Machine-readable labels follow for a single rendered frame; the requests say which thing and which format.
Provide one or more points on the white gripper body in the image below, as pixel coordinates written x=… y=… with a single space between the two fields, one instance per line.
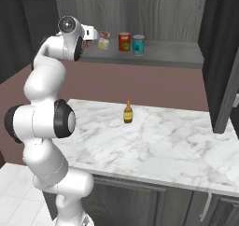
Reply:
x=95 y=35

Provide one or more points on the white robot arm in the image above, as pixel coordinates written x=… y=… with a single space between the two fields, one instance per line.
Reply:
x=46 y=120

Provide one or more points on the pale can with red top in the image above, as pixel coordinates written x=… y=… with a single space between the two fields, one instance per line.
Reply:
x=103 y=40

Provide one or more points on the dark grey base cabinet door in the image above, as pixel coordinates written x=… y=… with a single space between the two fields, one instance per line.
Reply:
x=124 y=204
x=222 y=212

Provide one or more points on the dark red can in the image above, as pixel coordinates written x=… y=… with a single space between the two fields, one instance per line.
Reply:
x=86 y=45

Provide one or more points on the teal can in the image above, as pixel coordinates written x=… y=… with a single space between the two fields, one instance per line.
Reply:
x=138 y=45

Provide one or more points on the brown sauce bottle yellow label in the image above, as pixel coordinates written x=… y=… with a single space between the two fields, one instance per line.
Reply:
x=128 y=113

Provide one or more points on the grey open wall cabinet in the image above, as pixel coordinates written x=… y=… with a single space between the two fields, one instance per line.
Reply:
x=161 y=15

